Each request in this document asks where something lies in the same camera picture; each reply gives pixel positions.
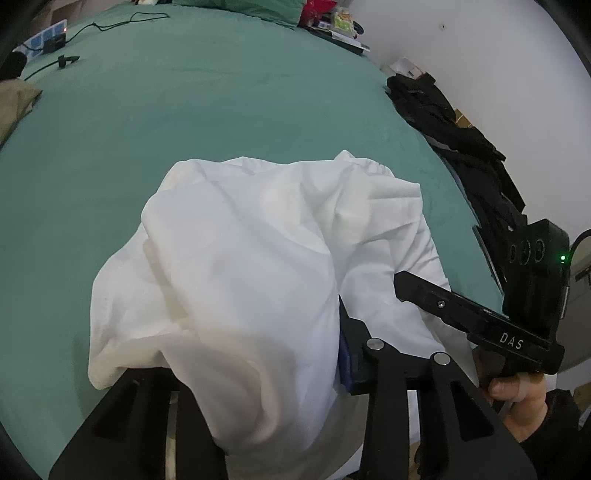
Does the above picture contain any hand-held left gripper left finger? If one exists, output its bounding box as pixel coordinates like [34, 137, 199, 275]
[48, 367, 229, 480]

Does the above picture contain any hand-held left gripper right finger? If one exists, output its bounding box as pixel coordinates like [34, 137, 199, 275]
[337, 295, 536, 480]

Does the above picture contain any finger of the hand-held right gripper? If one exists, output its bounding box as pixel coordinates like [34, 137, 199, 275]
[394, 270, 485, 335]

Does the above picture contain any white hooded jacket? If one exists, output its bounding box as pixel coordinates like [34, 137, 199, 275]
[88, 150, 481, 480]

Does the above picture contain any person's right forearm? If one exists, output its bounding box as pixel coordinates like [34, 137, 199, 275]
[519, 389, 591, 480]

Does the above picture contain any black clothes pile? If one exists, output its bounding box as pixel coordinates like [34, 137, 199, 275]
[385, 73, 506, 162]

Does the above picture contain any person's right hand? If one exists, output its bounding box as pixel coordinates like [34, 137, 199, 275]
[475, 355, 550, 444]

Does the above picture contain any black flat case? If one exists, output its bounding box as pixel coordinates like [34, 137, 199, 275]
[307, 23, 372, 54]

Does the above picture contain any green snack packet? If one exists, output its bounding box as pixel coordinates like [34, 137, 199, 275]
[333, 10, 356, 38]

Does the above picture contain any green bed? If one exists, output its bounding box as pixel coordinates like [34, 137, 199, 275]
[0, 0, 506, 480]

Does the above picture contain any green pillow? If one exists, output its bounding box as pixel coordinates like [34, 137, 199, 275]
[173, 0, 308, 28]

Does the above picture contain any tan cloth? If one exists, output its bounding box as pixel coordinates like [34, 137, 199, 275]
[0, 78, 43, 148]

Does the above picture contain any white blue power strip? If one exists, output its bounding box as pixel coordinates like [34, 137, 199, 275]
[14, 21, 69, 58]

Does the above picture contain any black cable with plug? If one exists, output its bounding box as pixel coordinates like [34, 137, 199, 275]
[23, 54, 80, 79]

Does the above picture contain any long black cable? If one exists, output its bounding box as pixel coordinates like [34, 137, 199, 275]
[62, 11, 171, 44]

